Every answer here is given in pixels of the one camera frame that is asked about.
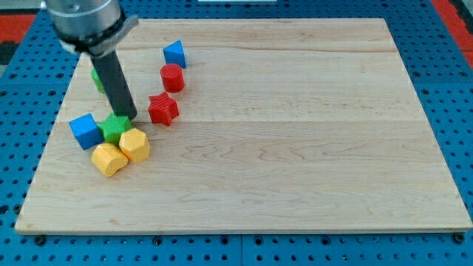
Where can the wooden board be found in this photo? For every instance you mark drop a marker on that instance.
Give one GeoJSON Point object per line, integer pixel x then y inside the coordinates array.
{"type": "Point", "coordinates": [285, 126]}

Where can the blue triangle block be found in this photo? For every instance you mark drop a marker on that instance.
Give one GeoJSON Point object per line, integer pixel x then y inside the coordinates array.
{"type": "Point", "coordinates": [174, 54]}

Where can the red star block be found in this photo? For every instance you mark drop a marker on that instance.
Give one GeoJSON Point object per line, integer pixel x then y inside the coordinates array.
{"type": "Point", "coordinates": [162, 109]}

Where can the blue cube block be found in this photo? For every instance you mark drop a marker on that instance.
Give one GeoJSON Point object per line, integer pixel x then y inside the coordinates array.
{"type": "Point", "coordinates": [85, 130]}

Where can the green star block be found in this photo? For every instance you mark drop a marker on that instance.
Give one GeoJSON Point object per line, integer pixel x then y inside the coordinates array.
{"type": "Point", "coordinates": [113, 127]}

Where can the yellow heart block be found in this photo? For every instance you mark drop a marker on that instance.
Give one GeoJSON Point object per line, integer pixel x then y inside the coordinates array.
{"type": "Point", "coordinates": [108, 159]}

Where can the red cylinder block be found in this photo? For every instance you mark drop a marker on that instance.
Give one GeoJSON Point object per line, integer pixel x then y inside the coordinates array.
{"type": "Point", "coordinates": [172, 78]}

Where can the yellow hexagon block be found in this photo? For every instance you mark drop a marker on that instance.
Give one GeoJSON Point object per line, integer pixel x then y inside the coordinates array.
{"type": "Point", "coordinates": [135, 145]}

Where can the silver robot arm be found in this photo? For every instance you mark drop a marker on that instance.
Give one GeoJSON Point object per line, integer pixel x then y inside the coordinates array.
{"type": "Point", "coordinates": [95, 27]}

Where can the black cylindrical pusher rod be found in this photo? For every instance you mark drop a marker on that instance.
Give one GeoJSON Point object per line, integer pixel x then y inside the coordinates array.
{"type": "Point", "coordinates": [115, 86]}

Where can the green cylinder block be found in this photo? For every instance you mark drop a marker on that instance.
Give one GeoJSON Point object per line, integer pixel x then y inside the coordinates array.
{"type": "Point", "coordinates": [97, 81]}

